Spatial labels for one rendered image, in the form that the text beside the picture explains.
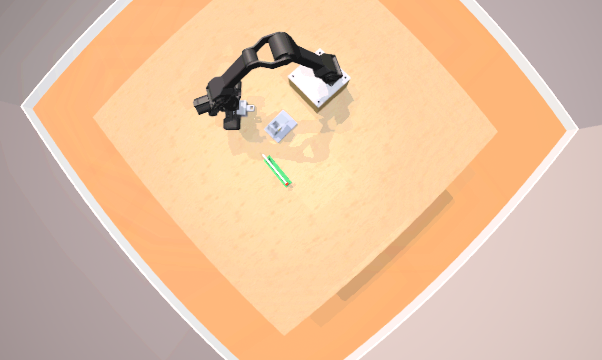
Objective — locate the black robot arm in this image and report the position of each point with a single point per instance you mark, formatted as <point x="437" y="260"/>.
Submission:
<point x="221" y="90"/>

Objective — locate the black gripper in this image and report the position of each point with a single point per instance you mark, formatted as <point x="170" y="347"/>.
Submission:
<point x="232" y="121"/>

